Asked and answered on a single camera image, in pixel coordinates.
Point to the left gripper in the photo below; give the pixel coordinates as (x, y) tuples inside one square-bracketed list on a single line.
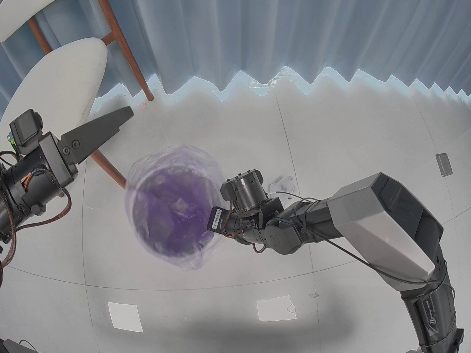
[(44, 175)]

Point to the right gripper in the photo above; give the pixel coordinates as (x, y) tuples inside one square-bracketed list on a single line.
[(228, 224)]

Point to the purple plastic bag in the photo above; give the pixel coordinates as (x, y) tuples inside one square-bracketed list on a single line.
[(173, 211)]

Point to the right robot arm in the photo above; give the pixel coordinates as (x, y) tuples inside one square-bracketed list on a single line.
[(368, 219)]

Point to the white padded wooden chair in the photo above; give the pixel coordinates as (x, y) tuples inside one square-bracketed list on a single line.
[(55, 79)]

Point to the crumpled clear wrapper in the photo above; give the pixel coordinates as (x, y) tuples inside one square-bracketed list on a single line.
[(285, 184)]

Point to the pale blue curtain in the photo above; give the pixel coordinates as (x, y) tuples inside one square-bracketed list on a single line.
[(294, 20)]

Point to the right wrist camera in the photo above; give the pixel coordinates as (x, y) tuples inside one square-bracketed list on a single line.
[(227, 191)]

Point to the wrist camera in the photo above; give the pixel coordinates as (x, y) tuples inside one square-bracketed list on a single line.
[(227, 191), (25, 131)]

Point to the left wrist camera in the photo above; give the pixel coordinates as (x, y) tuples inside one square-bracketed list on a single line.
[(25, 131)]

